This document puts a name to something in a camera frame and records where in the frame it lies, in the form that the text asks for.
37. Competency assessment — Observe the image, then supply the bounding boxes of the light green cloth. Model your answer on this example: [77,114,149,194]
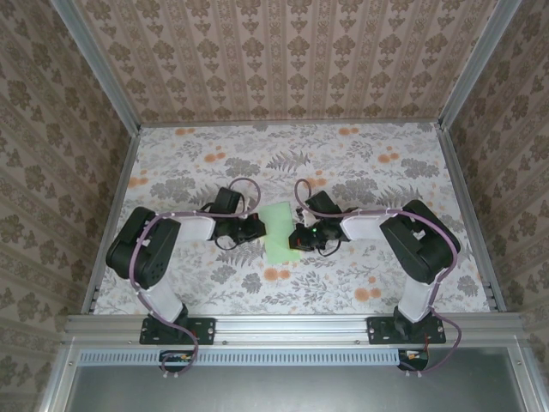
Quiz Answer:
[258,201,301,265]

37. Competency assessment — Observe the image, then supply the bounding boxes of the floral table cover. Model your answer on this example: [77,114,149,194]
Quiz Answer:
[92,122,493,317]

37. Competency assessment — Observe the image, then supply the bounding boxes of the grey metal panel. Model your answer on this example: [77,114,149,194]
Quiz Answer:
[63,364,531,412]

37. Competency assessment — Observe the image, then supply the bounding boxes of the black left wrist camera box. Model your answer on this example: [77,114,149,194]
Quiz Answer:
[213,187,245,215]

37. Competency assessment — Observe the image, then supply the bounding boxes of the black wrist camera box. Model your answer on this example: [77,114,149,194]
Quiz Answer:
[213,187,245,215]
[305,191,342,218]

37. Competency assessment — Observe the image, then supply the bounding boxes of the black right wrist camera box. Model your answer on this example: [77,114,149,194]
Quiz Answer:
[305,191,342,218]

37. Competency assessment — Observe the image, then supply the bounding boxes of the aluminium mounting rail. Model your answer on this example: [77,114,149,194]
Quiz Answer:
[63,312,528,345]

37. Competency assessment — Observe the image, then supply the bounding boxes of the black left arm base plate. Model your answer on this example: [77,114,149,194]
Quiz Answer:
[139,316,217,346]

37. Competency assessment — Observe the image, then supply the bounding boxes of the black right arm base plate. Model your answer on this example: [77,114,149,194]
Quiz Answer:
[367,316,447,346]

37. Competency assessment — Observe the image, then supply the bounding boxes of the slotted grey cable duct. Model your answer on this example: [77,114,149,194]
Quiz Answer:
[79,348,430,367]

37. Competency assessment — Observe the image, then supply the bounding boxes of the aluminium side rail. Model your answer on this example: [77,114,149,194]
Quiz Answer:
[437,122,508,317]
[80,126,143,318]

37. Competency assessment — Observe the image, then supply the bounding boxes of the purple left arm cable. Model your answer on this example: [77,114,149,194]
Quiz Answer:
[128,177,262,382]

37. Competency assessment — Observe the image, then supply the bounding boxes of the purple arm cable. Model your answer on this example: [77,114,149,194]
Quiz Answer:
[128,177,262,382]
[293,179,463,379]

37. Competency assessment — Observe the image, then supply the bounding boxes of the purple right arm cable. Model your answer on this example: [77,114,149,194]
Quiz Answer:
[293,179,463,379]

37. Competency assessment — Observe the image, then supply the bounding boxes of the aluminium corner post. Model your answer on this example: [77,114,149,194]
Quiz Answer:
[437,0,523,130]
[54,0,143,133]

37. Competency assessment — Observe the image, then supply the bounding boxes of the aluminium lower frame bar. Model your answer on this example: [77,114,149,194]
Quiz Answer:
[40,336,82,412]
[508,338,549,412]

